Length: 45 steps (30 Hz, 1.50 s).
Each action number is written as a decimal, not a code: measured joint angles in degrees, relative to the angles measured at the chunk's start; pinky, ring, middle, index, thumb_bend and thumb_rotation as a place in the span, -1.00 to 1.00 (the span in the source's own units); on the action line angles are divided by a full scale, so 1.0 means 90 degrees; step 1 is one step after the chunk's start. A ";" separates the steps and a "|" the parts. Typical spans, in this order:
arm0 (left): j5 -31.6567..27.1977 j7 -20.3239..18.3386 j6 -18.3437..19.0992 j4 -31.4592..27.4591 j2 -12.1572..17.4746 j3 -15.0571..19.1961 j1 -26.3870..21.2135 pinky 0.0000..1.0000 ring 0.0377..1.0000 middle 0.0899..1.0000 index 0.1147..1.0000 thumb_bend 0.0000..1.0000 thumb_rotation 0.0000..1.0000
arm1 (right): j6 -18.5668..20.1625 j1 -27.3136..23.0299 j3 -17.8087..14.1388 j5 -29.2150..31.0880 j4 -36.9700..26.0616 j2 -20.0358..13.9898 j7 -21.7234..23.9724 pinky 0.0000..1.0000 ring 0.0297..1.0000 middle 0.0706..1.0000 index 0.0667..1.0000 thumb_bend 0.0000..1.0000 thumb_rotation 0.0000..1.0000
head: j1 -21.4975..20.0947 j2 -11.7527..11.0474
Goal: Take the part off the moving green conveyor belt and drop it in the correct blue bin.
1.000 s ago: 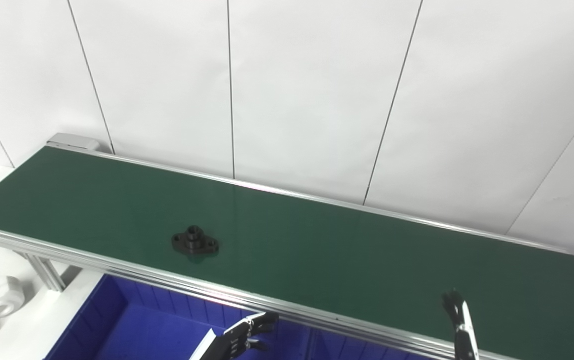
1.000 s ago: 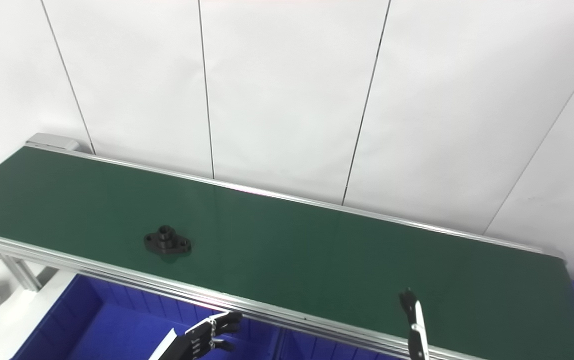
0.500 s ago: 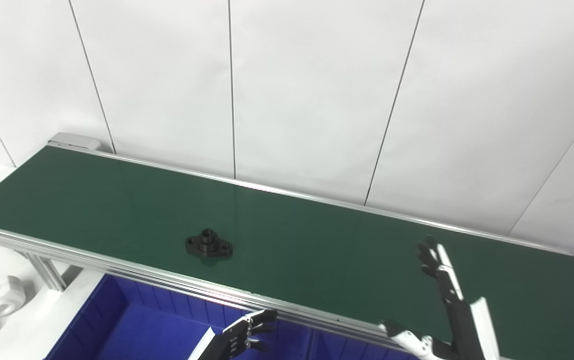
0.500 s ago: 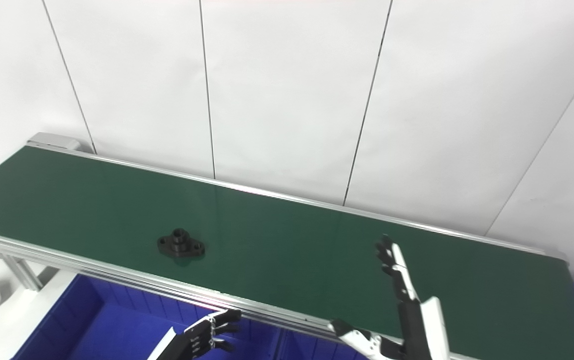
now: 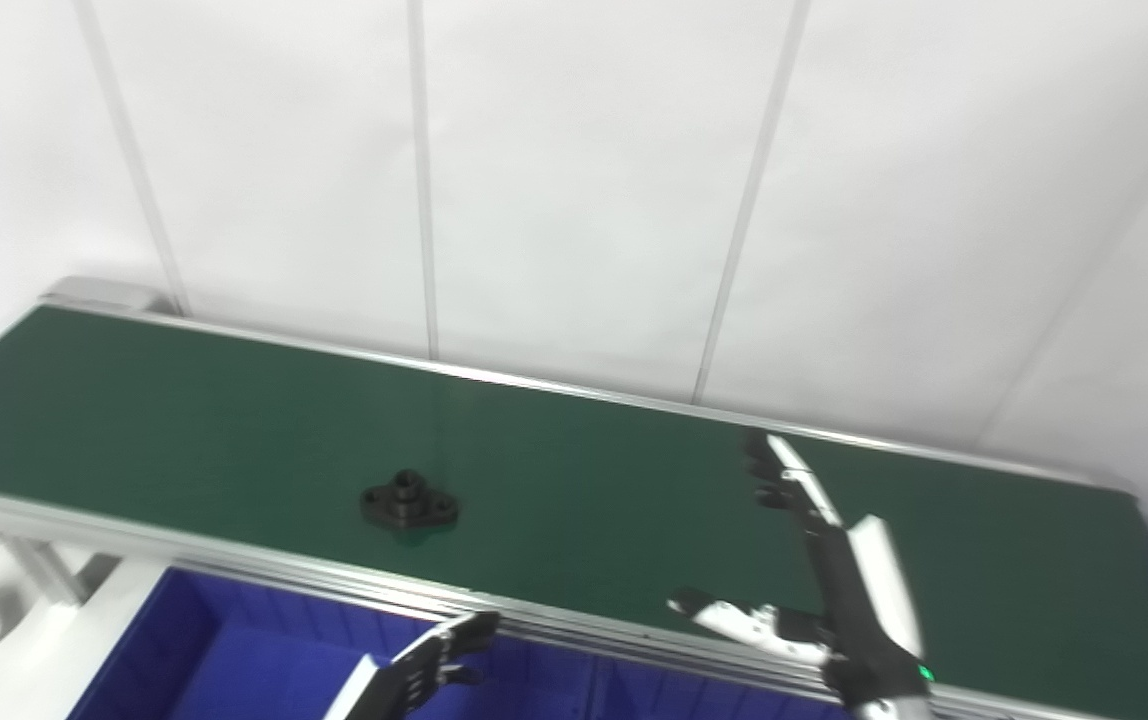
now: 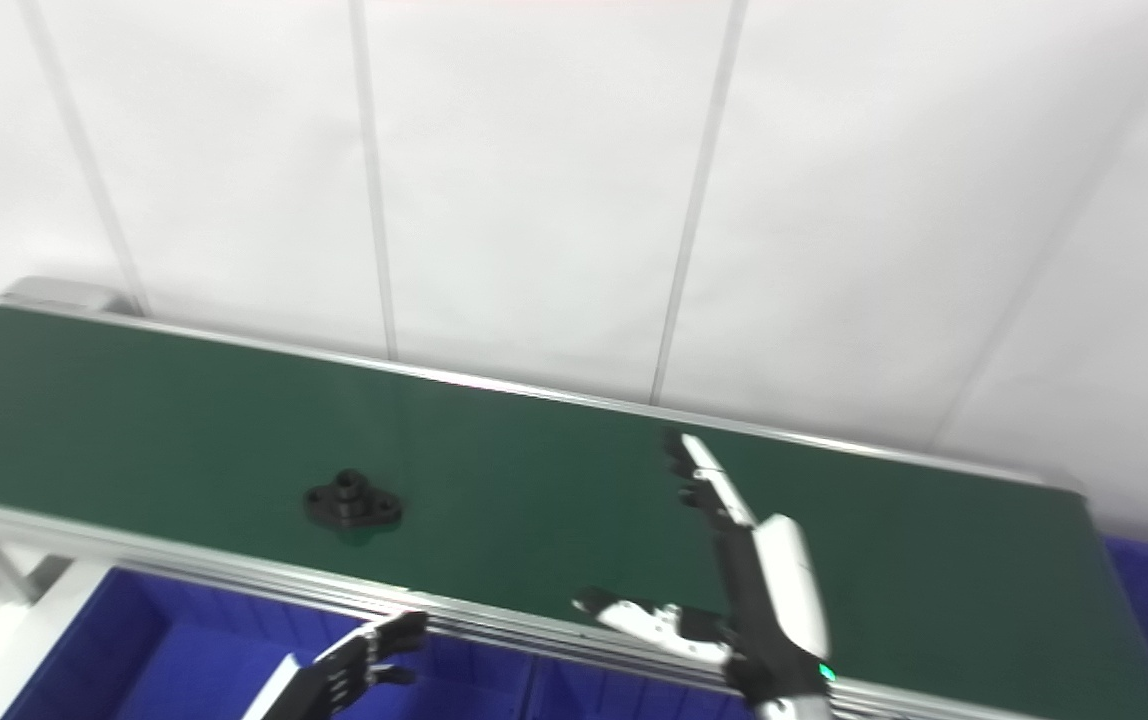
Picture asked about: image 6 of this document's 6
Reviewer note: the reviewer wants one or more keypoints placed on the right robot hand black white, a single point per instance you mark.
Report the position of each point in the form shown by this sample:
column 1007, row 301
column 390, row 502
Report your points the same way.
column 784, row 600

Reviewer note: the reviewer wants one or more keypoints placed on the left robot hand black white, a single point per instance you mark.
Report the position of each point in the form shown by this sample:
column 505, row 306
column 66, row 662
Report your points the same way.
column 334, row 680

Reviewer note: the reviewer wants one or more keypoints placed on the black machined flange part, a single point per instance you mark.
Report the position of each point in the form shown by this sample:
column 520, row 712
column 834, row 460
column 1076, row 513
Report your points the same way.
column 349, row 503

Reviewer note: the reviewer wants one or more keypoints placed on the green conveyor belt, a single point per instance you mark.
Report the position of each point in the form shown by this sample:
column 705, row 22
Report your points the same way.
column 234, row 572

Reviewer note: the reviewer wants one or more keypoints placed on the green conveyor belt surface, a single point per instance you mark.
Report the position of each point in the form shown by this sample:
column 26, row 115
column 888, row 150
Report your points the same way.
column 554, row 500

